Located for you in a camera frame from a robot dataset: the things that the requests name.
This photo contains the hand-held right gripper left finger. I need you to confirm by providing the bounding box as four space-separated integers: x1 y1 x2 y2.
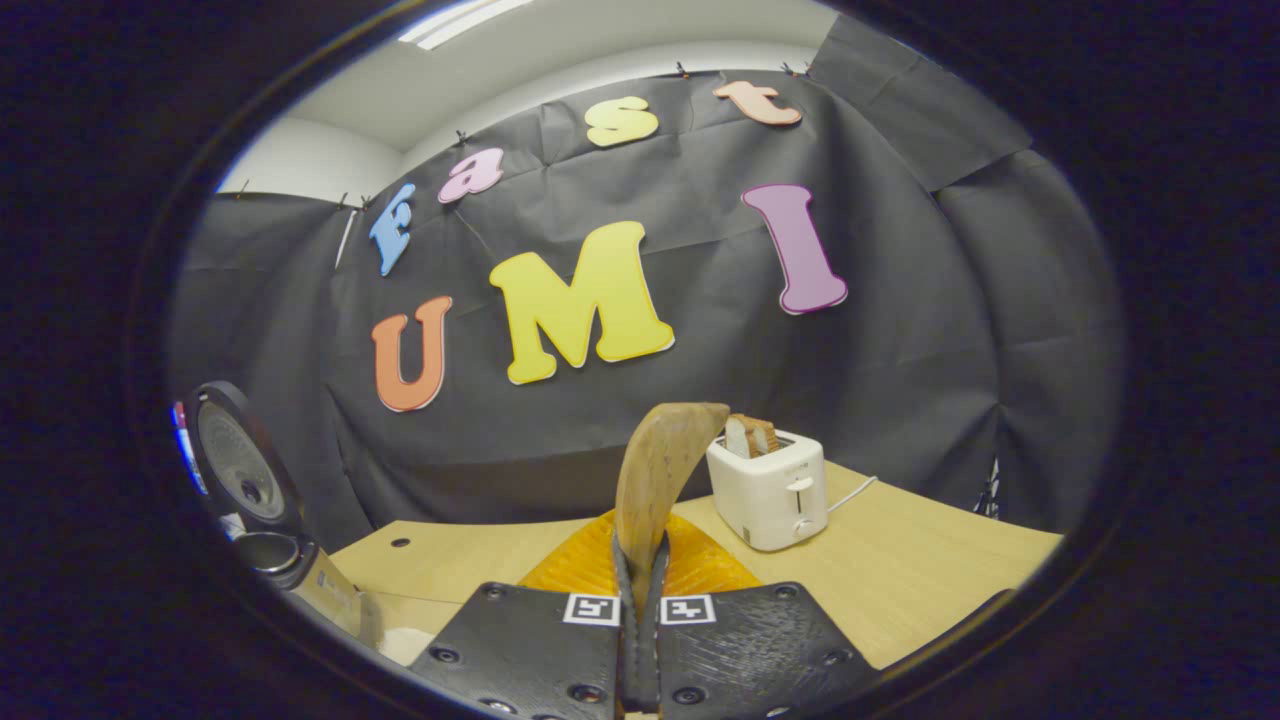
408 510 641 720

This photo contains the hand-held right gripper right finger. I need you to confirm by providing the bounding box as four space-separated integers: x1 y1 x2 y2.
640 510 881 720

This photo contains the wooden spoon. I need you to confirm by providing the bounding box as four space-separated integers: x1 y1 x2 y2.
613 402 731 621

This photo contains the dark grey rice cooker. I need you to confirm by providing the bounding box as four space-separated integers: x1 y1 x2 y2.
185 380 366 636

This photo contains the white toaster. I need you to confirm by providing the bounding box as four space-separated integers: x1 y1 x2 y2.
706 428 829 553

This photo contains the toast bread slice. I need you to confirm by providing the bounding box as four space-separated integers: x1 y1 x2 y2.
724 413 781 459

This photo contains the black backdrop cloth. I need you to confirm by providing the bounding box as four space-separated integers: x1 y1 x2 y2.
165 15 1126 556

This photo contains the computer monitor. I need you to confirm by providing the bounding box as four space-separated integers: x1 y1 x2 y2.
170 400 206 496

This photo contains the ceiling light panel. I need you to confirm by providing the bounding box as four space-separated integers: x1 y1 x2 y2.
398 0 536 51

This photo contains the white toaster cable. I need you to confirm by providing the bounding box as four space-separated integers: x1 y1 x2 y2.
825 475 879 516

